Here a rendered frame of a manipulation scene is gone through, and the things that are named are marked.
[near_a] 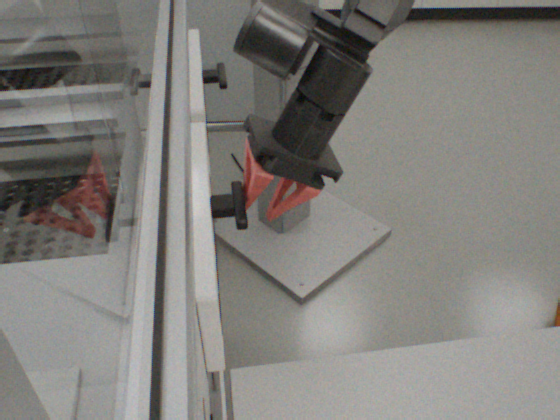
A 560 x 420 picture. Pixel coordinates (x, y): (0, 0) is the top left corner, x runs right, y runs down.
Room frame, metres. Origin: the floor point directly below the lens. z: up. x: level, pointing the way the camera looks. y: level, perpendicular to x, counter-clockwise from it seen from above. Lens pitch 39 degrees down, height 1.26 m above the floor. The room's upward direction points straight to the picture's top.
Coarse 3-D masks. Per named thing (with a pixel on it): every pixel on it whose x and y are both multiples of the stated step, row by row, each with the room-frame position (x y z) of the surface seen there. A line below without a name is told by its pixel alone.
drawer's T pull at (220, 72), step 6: (222, 66) 0.77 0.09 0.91; (204, 72) 0.75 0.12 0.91; (210, 72) 0.75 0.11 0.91; (216, 72) 0.75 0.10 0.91; (222, 72) 0.74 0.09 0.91; (204, 78) 0.73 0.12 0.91; (210, 78) 0.73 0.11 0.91; (216, 78) 0.73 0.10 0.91; (222, 78) 0.72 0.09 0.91; (222, 84) 0.71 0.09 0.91
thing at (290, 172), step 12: (264, 156) 0.45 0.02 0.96; (276, 156) 0.43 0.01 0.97; (264, 168) 0.43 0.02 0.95; (276, 168) 0.43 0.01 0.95; (288, 168) 0.43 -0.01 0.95; (300, 168) 0.44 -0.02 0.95; (288, 180) 0.48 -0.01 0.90; (300, 180) 0.44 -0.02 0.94; (312, 180) 0.44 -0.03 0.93; (276, 192) 0.48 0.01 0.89; (300, 192) 0.44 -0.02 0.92; (312, 192) 0.44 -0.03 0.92; (276, 204) 0.47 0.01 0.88; (288, 204) 0.45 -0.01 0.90; (276, 216) 0.45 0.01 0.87
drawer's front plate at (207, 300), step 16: (192, 128) 0.55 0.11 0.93; (192, 144) 0.52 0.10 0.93; (192, 160) 0.48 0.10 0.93; (192, 176) 0.45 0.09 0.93; (208, 176) 0.50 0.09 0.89; (192, 192) 0.43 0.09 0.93; (208, 192) 0.43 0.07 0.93; (208, 208) 0.40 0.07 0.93; (208, 224) 0.38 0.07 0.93; (208, 240) 0.36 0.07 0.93; (208, 256) 0.33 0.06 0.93; (208, 272) 0.31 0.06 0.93; (208, 288) 0.30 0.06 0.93; (208, 304) 0.29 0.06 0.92; (208, 320) 0.29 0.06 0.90; (208, 336) 0.29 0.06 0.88; (208, 352) 0.29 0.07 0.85; (208, 368) 0.29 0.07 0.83; (224, 368) 0.29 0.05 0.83
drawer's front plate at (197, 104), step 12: (192, 36) 0.85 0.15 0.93; (192, 48) 0.80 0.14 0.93; (192, 60) 0.75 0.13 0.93; (192, 72) 0.71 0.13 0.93; (192, 84) 0.67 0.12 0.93; (192, 96) 0.64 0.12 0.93; (192, 108) 0.60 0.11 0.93; (204, 108) 0.69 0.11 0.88; (192, 120) 0.60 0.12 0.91; (204, 120) 0.60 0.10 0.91
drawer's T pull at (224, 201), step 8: (232, 184) 0.46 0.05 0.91; (240, 184) 0.46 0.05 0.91; (232, 192) 0.45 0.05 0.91; (240, 192) 0.45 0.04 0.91; (216, 200) 0.44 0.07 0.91; (224, 200) 0.44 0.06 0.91; (232, 200) 0.44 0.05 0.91; (240, 200) 0.43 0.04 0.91; (216, 208) 0.42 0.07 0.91; (224, 208) 0.42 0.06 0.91; (232, 208) 0.42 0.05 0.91; (240, 208) 0.42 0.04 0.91; (216, 216) 0.42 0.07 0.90; (224, 216) 0.42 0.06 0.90; (240, 216) 0.41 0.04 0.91; (240, 224) 0.40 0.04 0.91
